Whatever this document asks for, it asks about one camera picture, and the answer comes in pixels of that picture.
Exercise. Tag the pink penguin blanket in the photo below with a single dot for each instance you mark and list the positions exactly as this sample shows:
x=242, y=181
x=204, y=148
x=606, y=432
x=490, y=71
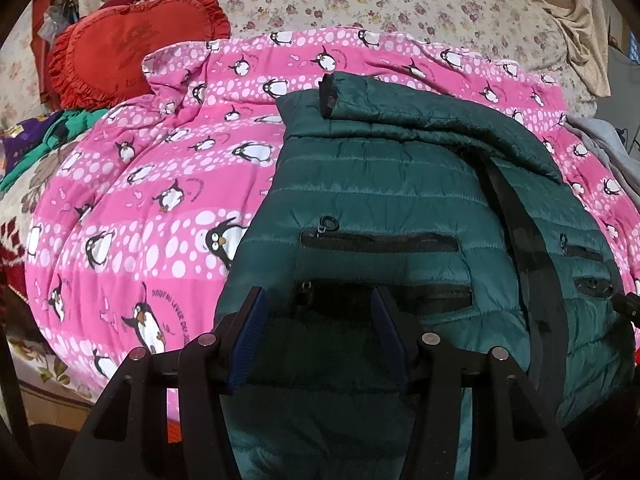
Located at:
x=165, y=185

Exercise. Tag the purple cloth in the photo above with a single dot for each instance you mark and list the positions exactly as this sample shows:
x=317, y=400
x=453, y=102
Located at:
x=22, y=140

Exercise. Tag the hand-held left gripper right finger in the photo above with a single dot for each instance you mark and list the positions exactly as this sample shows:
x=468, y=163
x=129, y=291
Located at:
x=387, y=340

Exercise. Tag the green puffer jacket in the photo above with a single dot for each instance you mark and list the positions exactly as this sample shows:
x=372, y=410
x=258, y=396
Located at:
x=390, y=210

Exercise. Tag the grey garment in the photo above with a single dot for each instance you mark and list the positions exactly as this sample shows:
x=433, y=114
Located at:
x=607, y=145

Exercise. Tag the red ruffled pillow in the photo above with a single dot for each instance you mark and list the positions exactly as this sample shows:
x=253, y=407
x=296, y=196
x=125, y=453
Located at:
x=130, y=40

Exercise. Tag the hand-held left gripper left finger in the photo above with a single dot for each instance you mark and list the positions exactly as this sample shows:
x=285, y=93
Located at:
x=247, y=340

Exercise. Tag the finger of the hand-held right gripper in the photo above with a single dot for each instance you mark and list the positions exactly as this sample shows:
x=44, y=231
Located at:
x=627, y=304

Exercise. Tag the beige cloth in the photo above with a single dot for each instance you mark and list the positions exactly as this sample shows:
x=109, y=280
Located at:
x=575, y=20

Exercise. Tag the green cloth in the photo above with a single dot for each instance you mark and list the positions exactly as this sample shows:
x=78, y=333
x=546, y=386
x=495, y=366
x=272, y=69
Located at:
x=60, y=130

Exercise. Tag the clear plastic bag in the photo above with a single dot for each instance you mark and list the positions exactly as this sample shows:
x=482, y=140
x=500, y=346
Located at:
x=60, y=20

